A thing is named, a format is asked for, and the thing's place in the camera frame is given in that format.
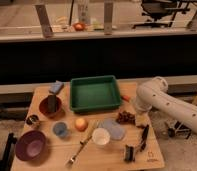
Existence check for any red bowl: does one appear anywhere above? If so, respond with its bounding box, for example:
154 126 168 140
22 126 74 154
39 95 62 118

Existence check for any blue plastic cup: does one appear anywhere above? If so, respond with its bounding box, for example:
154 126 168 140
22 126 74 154
53 122 68 138

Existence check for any red apple on shelf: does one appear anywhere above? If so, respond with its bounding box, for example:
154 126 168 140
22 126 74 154
73 22 86 31

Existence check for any dark red grape bunch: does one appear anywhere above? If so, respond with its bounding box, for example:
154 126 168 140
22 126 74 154
116 111 135 124

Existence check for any blue sponge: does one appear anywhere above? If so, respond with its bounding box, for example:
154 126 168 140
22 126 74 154
49 81 64 94

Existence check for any black clamp stand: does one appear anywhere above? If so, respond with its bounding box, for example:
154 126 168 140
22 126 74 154
167 121 191 138

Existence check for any yellow red apple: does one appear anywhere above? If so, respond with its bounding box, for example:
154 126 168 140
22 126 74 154
74 118 88 132

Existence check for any green plastic tray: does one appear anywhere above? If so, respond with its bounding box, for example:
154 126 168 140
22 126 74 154
70 75 122 113

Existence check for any small metal tin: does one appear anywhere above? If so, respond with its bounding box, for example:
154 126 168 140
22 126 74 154
26 115 40 129

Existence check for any purple bowl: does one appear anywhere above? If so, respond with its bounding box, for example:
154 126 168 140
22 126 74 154
15 130 46 161

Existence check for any black marker pen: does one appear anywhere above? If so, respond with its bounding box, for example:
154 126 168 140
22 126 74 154
140 125 149 151

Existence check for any white cup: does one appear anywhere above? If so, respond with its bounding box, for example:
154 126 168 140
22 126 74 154
92 128 110 147

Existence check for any orange carrot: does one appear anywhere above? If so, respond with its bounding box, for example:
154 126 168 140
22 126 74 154
121 95 131 102

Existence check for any dark block in bowl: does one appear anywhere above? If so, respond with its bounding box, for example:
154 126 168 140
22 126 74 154
48 95 57 113

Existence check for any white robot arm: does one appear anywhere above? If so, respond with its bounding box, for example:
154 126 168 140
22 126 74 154
133 77 197 133

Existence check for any black office chair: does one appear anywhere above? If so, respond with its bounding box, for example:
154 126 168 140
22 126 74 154
133 0 194 29

